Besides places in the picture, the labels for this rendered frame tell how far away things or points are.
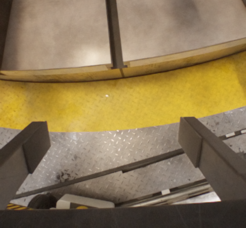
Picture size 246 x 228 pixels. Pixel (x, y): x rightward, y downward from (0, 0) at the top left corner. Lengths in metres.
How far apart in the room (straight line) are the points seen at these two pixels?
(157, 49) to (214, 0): 0.29
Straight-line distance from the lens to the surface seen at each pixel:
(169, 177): 0.98
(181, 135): 0.17
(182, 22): 0.74
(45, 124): 0.17
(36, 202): 1.00
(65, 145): 1.02
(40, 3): 0.88
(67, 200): 0.94
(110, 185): 0.99
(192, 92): 0.98
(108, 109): 0.94
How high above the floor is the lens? 0.93
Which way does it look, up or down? 82 degrees down
